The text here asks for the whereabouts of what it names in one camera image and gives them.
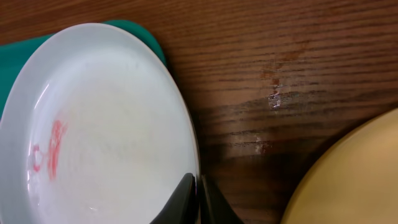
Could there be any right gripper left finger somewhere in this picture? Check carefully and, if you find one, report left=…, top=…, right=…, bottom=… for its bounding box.
left=150, top=173, right=197, bottom=224

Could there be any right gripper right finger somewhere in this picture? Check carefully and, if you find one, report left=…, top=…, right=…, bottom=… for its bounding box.
left=199, top=175, right=243, bottom=224

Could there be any light blue plate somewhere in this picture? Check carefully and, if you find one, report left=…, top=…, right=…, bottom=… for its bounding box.
left=1, top=23, right=200, bottom=223

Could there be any yellow-green plate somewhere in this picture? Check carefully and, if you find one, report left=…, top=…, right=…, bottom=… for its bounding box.
left=281, top=110, right=397, bottom=224

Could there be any teal plastic serving tray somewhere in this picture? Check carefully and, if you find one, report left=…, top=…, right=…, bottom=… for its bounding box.
left=0, top=20, right=168, bottom=115

